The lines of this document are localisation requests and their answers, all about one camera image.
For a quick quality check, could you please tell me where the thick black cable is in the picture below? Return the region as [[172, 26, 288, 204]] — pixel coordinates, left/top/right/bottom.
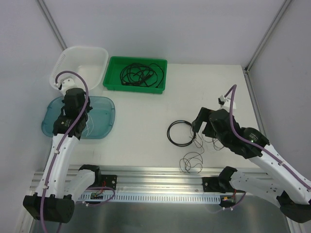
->
[[166, 120, 195, 147]]

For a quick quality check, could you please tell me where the black round usb cable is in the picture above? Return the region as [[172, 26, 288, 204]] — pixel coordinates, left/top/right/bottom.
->
[[143, 63, 165, 88]]

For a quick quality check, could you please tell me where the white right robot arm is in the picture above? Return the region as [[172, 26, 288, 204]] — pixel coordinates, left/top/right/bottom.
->
[[192, 107, 311, 223]]

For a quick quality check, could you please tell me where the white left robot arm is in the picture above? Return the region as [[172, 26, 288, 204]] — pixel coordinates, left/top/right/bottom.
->
[[23, 88, 102, 223]]

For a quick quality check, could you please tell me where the teal translucent plastic bin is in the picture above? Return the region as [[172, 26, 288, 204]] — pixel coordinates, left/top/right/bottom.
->
[[41, 96, 115, 139]]

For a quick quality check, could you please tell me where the white plastic basin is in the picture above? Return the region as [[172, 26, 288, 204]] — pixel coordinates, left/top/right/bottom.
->
[[49, 46, 109, 90]]

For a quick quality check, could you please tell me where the green plastic tray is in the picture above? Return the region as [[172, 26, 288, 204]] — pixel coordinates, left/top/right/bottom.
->
[[103, 56, 168, 94]]

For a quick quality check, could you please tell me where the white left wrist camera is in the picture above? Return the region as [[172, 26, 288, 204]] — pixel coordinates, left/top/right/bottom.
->
[[54, 77, 77, 96]]

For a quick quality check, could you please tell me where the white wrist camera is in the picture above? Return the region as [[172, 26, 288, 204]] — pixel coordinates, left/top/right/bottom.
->
[[54, 77, 77, 96], [218, 95, 231, 112]]

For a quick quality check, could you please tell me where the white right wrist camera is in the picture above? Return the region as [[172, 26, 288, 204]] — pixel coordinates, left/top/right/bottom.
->
[[218, 95, 231, 112]]

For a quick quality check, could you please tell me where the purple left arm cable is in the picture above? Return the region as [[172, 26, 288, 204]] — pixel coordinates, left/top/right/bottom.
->
[[40, 70, 116, 233]]

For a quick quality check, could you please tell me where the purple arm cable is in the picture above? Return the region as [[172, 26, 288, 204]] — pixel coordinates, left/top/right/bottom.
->
[[40, 70, 116, 233], [223, 84, 311, 192]]

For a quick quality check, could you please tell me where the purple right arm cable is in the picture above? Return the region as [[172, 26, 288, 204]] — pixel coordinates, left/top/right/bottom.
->
[[223, 84, 311, 192]]

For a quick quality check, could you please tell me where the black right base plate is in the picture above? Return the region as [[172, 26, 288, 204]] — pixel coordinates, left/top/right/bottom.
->
[[202, 177, 235, 193]]

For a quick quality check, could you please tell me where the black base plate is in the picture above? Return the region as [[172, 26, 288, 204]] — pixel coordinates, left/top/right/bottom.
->
[[100, 174, 118, 190], [202, 177, 235, 193]]

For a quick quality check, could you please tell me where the aluminium mounting rail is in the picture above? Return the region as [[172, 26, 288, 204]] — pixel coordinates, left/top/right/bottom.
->
[[30, 165, 292, 195]]

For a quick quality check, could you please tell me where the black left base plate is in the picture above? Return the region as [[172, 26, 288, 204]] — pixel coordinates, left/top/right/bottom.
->
[[100, 174, 118, 190]]

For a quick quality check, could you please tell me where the white slotted cable duct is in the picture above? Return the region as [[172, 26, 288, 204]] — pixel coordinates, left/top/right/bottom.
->
[[78, 191, 221, 204]]

